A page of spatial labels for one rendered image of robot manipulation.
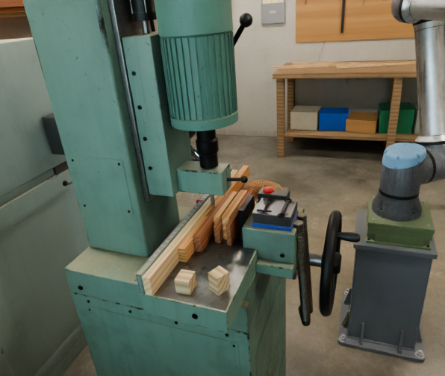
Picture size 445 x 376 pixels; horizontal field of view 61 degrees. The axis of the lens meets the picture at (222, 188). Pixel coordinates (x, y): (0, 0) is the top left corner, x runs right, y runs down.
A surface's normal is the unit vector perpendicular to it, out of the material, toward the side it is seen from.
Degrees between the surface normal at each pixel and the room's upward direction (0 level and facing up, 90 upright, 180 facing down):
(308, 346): 0
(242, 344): 90
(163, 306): 90
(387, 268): 90
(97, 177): 90
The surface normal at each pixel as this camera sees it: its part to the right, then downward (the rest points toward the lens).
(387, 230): -0.34, 0.43
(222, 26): 0.77, 0.22
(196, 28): 0.10, 0.43
